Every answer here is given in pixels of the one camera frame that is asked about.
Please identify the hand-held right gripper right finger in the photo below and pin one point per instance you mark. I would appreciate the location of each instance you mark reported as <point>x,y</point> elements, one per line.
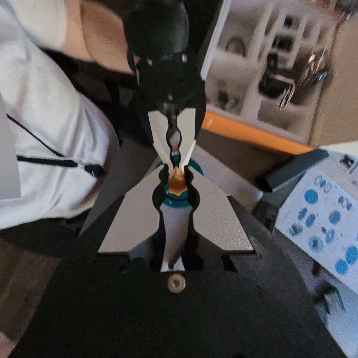
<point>221,223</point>

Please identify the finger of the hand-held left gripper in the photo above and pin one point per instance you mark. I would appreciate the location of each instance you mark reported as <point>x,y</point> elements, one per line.
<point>188,128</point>
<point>158,128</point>

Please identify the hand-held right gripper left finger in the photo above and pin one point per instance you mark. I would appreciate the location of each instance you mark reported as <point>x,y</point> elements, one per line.
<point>131,223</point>

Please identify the blue round metal turntable base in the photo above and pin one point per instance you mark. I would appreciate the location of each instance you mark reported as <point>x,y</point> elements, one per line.
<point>176,202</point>

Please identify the person's left forearm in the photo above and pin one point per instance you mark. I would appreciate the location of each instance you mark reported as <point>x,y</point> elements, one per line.
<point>103,36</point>

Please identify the grey desk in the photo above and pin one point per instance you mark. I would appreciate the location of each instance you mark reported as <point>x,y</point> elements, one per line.
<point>134,167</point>

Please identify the black screwdriver bit case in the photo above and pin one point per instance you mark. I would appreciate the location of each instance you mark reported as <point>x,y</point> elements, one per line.
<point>265,215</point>

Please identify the white foam sheet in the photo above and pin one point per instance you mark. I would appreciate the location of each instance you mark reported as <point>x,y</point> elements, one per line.
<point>218,170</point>

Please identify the cardboard box with white flaps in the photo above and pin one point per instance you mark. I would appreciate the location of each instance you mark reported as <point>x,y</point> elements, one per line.
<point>251,134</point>

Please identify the dark bit case sleeve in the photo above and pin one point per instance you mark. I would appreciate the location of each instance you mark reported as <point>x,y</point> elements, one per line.
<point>293,170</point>

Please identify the printed instruction sheet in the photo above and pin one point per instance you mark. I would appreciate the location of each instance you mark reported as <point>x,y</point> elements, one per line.
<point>321,218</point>

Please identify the small brown strip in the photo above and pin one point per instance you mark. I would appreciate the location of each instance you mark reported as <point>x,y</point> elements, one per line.
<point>316,268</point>

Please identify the printed instruction booklet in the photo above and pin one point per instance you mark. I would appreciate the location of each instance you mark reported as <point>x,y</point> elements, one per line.
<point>335,156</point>

